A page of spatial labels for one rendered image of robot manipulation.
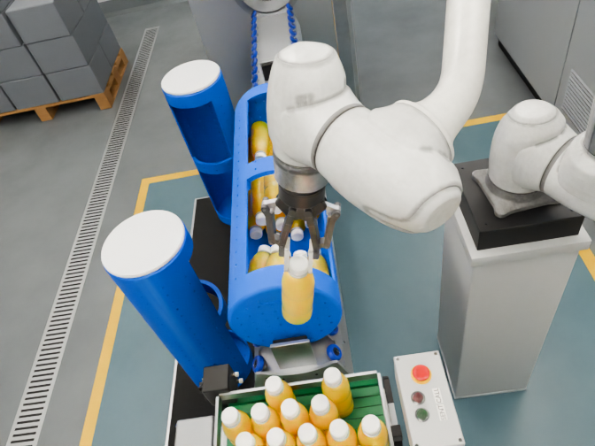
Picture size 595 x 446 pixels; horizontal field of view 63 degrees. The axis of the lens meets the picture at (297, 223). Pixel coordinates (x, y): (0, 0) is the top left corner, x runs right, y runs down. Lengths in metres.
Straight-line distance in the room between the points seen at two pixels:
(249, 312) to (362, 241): 1.64
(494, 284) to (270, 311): 0.71
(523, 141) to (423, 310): 1.37
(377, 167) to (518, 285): 1.12
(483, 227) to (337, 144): 0.87
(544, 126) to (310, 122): 0.78
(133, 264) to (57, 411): 1.35
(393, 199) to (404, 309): 1.97
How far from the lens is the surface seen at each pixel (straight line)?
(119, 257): 1.64
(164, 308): 1.69
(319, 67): 0.61
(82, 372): 2.83
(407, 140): 0.56
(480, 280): 1.54
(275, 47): 2.65
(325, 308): 1.20
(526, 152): 1.30
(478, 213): 1.42
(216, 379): 1.31
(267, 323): 1.24
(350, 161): 0.56
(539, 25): 3.53
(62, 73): 4.58
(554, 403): 2.37
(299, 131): 0.62
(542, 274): 1.61
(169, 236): 1.61
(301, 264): 0.92
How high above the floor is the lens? 2.13
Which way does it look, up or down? 47 degrees down
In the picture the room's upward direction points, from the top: 15 degrees counter-clockwise
